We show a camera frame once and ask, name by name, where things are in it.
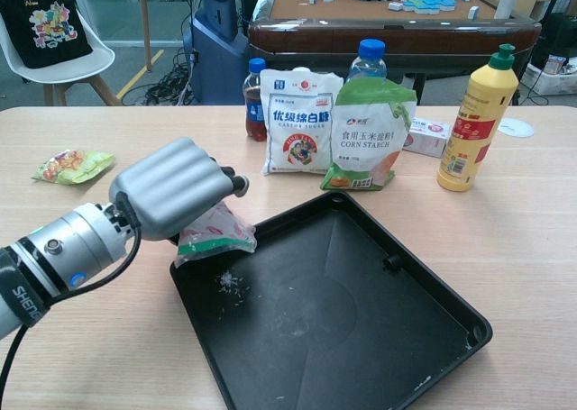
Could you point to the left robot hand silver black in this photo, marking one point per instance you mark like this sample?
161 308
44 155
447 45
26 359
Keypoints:
171 184

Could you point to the white green snack bag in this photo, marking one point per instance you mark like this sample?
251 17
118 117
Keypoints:
216 234

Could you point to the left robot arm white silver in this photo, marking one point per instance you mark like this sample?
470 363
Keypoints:
67 243

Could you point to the white caster sugar bag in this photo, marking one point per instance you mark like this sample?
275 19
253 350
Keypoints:
299 126

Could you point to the green white pouch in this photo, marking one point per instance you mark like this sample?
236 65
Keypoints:
367 135

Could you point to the black square plastic tray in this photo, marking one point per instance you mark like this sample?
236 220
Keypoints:
324 320

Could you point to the black printed tote bag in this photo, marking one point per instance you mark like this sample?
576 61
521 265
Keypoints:
45 22

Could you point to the green yellow snack packet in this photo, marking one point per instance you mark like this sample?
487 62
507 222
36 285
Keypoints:
74 166

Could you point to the small cola bottle blue cap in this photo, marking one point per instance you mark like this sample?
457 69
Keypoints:
254 112

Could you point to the white chair wooden legs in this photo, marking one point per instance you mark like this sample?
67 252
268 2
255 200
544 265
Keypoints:
58 74

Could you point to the clear water bottle blue cap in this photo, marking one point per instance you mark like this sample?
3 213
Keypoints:
370 63

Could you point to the white pink toothpaste box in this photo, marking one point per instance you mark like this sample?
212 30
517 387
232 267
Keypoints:
426 137

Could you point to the brown mahjong table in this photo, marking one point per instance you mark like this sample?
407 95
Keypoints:
405 36

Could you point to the yellow bottle green cap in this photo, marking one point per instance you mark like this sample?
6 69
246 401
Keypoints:
478 121

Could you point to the white round table grommet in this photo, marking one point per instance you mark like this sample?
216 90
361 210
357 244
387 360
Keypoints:
517 127

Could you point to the white paper roll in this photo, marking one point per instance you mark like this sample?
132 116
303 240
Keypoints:
507 2

